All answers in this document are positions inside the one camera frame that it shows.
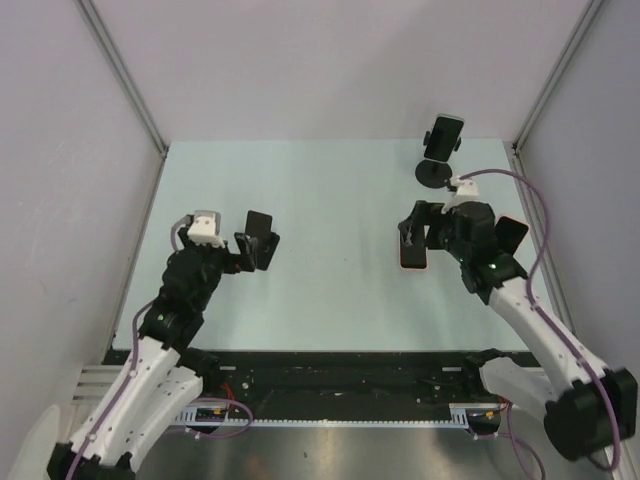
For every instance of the white slotted cable duct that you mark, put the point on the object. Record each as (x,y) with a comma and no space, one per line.
(205,417)

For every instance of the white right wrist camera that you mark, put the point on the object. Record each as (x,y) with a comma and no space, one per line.
(464,190)

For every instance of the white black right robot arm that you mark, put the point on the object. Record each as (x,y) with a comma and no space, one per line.
(583,403)

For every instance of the black folding phone stand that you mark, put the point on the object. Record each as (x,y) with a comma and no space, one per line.
(258,226)

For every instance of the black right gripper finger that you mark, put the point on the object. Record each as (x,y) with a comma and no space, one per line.
(439,231)
(412,230)

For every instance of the black round-base phone stand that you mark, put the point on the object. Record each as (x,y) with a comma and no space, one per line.
(433,174)

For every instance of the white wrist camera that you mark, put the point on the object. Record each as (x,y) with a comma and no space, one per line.
(205,229)
(464,190)

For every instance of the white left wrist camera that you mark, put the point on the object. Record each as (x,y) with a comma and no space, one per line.
(205,229)

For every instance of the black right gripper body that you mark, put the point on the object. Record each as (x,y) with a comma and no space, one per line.
(459,249)

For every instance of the aluminium frame rail left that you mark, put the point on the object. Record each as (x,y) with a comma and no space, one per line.
(113,57)

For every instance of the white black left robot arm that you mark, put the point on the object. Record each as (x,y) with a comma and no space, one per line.
(162,373)

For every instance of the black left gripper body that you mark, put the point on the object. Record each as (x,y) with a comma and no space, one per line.
(216,264)

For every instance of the aluminium frame rail right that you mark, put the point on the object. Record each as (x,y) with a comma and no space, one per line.
(586,21)

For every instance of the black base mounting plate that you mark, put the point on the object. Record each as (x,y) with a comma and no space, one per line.
(346,385)

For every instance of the white-cased phone on round stand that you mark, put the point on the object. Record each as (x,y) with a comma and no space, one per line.
(444,138)

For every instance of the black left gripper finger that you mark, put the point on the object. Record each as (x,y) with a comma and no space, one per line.
(247,258)
(224,248)

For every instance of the pink-cased phone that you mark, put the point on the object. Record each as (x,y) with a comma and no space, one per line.
(510,233)
(414,256)

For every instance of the aluminium frame rail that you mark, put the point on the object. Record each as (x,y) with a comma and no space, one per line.
(113,57)
(586,21)

